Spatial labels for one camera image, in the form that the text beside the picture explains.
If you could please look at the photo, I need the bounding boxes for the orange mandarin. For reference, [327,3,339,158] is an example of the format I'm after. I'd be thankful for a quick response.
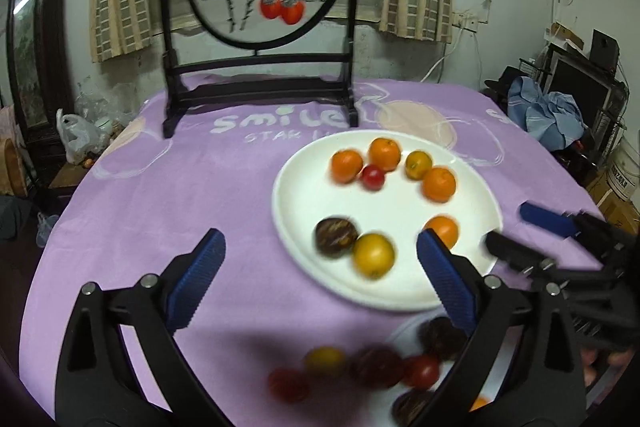
[421,167,457,204]
[423,215,460,249]
[330,148,363,184]

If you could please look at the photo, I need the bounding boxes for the dark passion fruit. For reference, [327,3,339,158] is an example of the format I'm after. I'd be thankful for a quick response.
[418,317,468,362]
[314,217,360,258]
[390,388,433,427]

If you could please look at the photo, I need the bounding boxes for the yellow-orange citrus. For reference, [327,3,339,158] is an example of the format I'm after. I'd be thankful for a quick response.
[405,150,433,181]

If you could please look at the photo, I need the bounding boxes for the yellow orange citrus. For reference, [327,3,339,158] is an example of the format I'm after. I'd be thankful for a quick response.
[352,233,396,280]

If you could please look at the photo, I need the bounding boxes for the dark red plum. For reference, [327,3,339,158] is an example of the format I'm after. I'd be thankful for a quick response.
[349,346,404,390]

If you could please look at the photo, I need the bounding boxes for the red cherry tomato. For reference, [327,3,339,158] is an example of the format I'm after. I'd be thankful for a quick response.
[268,369,311,404]
[359,165,385,192]

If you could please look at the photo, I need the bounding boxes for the large orange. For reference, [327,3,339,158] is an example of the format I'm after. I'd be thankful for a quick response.
[368,136,402,172]
[471,395,489,411]

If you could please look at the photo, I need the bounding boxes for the dark passion fruit back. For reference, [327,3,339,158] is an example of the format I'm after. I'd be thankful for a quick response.
[314,217,360,258]

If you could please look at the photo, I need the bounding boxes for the small yellow-green kumquat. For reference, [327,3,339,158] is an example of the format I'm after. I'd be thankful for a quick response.
[303,346,347,379]

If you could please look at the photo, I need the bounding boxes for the person's right hand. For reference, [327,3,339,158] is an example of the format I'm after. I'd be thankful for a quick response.
[579,346,636,397]

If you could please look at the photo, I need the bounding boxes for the cardboard box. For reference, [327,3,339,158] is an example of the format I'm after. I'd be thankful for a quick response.
[587,171,639,235]

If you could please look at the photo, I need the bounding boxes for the white bucket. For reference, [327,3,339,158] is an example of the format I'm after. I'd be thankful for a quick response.
[606,138,639,202]

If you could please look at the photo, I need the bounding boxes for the blue clothes pile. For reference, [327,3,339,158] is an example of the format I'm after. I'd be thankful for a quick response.
[508,76,587,152]

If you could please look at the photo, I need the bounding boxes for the white oval plate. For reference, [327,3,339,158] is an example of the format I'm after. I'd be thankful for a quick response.
[271,130,503,312]

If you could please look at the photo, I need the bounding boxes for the white plastic bag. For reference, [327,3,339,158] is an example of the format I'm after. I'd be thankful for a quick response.
[56,108,110,165]

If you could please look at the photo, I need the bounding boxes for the dark wooden framed panel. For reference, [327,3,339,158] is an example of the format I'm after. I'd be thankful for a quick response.
[6,0,73,142]

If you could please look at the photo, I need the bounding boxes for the black framed persimmon screen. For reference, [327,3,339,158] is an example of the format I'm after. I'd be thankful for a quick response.
[159,0,365,140]

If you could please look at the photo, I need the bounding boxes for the black monitor frame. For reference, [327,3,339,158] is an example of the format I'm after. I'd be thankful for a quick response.
[538,43,629,147]

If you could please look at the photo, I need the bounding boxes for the wall power socket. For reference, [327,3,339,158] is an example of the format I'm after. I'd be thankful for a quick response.
[451,12,488,34]

